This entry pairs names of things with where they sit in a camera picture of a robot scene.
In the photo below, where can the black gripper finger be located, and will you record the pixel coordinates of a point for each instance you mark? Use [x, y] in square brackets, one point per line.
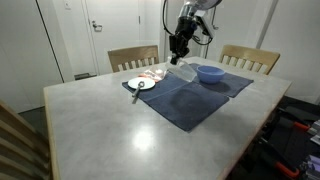
[173, 55]
[182, 53]

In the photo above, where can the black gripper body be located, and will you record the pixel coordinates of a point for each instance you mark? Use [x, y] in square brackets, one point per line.
[183, 35]

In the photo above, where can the clear plastic lunchbox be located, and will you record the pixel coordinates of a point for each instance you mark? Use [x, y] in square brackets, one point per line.
[185, 71]

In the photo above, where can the blue plastic bowl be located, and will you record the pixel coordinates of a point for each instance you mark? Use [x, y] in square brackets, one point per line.
[210, 76]

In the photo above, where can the white closet door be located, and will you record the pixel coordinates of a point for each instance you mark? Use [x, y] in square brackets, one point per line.
[200, 51]
[171, 13]

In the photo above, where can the white round plate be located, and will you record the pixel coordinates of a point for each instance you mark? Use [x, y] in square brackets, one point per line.
[149, 83]

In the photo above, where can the wooden chair with narrow back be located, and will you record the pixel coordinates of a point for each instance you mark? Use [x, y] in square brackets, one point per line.
[133, 53]

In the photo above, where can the metal spoon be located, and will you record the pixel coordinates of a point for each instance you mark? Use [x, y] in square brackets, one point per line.
[140, 84]

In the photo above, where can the large dark blue cloth mat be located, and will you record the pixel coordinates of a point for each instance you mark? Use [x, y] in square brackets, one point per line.
[180, 111]

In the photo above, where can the small dark blue cloth mat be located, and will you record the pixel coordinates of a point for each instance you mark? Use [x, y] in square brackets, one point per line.
[233, 85]

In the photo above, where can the wooden chair with wide back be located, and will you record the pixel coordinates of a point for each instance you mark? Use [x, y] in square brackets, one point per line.
[250, 53]

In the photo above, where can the white slanted pole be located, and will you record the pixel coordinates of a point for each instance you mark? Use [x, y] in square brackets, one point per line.
[266, 23]

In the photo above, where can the grey metal block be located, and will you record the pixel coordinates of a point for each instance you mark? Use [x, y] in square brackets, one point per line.
[316, 128]

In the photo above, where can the purple box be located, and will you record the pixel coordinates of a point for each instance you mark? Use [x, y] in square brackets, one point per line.
[313, 165]

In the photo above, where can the wooden chair with horizontal slats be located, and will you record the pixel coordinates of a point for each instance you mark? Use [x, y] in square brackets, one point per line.
[16, 143]

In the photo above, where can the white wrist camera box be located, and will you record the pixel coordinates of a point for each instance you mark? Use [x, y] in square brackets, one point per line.
[206, 25]

